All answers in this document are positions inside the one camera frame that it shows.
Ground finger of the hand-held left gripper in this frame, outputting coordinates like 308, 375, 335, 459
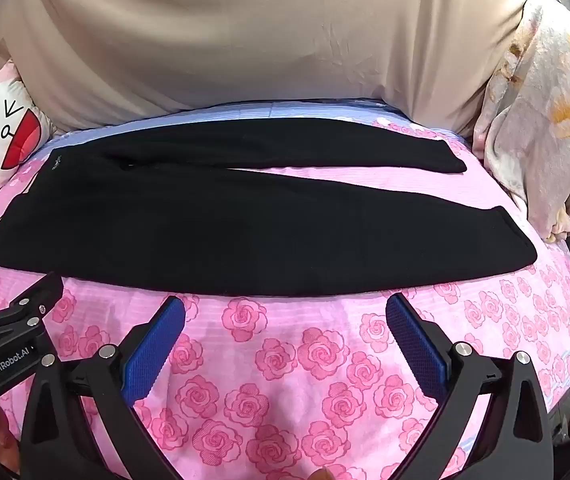
0, 272, 64, 356

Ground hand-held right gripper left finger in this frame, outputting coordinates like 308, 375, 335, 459
20, 296, 186, 480

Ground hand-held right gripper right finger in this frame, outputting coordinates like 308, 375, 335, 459
386, 292, 548, 480

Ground black pants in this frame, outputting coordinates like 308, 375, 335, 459
0, 116, 468, 297

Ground pink rose bed sheet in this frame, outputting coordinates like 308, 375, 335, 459
0, 100, 570, 480

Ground cartoon face pillow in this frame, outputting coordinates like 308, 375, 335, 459
0, 60, 56, 198

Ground pale floral blanket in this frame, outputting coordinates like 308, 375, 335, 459
472, 0, 570, 241

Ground beige curtain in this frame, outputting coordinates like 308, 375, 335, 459
0, 0, 536, 136

